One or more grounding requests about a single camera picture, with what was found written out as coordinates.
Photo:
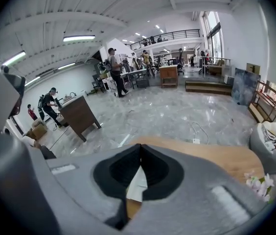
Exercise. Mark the light wooden cabinet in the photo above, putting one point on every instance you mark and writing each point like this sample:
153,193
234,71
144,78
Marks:
168,75

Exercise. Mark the grey beanbag chair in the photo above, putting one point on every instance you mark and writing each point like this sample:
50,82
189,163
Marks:
262,155

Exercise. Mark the low wooden platform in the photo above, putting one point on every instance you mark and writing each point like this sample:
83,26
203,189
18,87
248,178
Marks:
206,88

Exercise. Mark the flat cardboard box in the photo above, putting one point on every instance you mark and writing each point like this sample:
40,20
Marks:
253,68

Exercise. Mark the oval wooden table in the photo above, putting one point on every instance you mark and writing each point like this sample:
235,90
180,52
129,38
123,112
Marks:
213,153

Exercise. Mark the pink flowers in pot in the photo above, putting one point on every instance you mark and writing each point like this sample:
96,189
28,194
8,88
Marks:
260,185

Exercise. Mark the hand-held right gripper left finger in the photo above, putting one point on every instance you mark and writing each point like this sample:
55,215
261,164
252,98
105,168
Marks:
79,177

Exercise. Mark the white power strip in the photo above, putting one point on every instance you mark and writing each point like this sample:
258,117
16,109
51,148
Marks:
196,141

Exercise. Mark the black-and-white striped cloth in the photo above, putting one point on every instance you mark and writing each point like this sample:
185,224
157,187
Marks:
269,136

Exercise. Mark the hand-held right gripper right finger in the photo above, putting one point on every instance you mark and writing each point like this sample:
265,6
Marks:
196,199

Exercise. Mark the black balcony railing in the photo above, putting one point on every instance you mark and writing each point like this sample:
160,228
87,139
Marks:
167,35

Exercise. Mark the black crate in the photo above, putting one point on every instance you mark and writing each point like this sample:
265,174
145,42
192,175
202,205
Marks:
143,83

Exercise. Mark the long ceiling light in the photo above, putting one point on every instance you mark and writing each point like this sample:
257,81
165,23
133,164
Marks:
14,57
79,38
67,66

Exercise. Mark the blue-grey painting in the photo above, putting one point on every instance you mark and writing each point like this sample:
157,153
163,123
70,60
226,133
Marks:
244,87

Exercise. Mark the brown wooden frame rack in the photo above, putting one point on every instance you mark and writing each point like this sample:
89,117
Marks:
265,101

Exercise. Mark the dark wooden cabinet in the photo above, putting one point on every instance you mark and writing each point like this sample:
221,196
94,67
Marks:
79,114

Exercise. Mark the white plastic compartment tray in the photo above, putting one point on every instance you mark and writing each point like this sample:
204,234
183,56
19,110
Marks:
138,182

